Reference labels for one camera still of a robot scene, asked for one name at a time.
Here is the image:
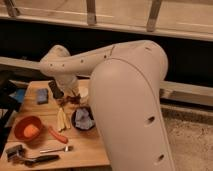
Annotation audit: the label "dark brown bowl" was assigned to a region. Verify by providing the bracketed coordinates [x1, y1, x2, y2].
[71, 107, 95, 131]

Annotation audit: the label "black handled tool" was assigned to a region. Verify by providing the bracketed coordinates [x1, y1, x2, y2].
[24, 155, 60, 166]

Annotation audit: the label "red sausage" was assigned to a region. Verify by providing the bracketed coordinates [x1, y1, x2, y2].
[48, 127, 68, 144]

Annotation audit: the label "white cylindrical cup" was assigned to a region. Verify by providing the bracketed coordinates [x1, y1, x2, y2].
[79, 87, 89, 105]

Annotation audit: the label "dark grape bunch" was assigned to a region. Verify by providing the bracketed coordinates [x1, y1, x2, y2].
[65, 95, 80, 104]

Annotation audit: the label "orange bowl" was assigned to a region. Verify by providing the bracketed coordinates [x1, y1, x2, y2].
[14, 116, 43, 142]

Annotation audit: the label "orange fruit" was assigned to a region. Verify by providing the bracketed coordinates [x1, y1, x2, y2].
[24, 124, 39, 138]

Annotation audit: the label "blue crumpled cloth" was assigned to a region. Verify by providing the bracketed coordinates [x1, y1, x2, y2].
[75, 108, 95, 130]

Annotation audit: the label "yellow banana slices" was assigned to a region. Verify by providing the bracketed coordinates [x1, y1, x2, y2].
[57, 107, 71, 132]

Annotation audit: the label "wooden cutting board table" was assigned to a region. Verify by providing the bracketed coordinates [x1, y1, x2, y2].
[0, 81, 109, 171]

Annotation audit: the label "metal fork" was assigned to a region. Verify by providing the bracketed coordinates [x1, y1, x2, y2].
[40, 146, 73, 154]

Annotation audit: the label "grey metal clamp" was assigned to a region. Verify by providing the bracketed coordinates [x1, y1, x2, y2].
[6, 145, 24, 162]

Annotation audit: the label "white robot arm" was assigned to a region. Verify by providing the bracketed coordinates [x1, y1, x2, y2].
[39, 40, 175, 171]

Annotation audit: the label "blue sponge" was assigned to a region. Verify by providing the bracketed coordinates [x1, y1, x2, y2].
[36, 88, 48, 104]

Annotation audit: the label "blue object at table edge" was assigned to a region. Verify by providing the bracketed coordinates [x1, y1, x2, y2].
[11, 89, 26, 103]

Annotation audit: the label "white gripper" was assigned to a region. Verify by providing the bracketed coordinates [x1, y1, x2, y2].
[55, 75, 79, 97]

